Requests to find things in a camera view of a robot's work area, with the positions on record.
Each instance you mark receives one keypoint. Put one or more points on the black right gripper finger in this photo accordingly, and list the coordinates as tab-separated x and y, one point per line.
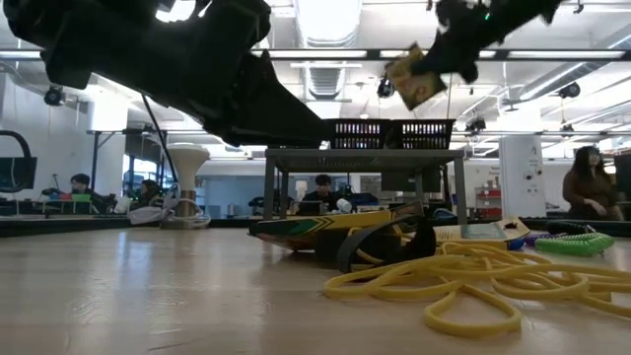
441	56
469	69

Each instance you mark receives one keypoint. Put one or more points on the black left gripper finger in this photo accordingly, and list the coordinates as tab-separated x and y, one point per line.
266	113

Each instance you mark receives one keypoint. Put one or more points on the yellow green crayon box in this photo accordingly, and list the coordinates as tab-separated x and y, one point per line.
473	232
411	91
315	227

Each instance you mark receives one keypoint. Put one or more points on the black slotted plastic basket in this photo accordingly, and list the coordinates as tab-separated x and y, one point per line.
360	133
424	133

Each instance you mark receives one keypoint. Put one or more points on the black wide rubber band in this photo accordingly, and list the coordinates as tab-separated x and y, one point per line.
424	241

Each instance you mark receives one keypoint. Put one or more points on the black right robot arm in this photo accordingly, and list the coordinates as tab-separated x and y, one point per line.
542	7

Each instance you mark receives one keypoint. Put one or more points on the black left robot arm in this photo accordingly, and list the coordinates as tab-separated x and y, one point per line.
74	20

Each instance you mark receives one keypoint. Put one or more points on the black ceiling spotlight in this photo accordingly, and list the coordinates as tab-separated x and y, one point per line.
53	96
475	124
570	90

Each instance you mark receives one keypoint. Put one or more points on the black overhead crossbeam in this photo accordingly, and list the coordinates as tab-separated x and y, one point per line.
374	54

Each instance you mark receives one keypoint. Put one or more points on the white mushroom table lamp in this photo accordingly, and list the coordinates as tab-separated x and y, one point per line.
188	163

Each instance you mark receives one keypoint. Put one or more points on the person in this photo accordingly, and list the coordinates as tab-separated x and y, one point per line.
148	190
589	187
81	183
323	187

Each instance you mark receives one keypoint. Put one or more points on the black metal stand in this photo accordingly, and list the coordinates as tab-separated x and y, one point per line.
94	158

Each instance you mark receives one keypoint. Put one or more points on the white square pillar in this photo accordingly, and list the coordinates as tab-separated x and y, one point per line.
522	172

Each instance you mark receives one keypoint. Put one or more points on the red storage rack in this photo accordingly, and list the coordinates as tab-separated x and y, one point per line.
488	194

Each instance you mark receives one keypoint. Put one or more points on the black arched device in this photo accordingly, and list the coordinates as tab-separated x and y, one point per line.
17	172

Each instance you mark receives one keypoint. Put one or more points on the black overhead camera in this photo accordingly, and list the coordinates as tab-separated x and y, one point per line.
384	89

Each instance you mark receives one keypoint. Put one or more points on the silver ceiling air duct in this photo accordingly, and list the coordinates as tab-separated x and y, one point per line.
328	20

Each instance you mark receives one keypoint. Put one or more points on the black aluminium extrusion frame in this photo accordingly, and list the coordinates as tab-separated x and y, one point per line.
74	226

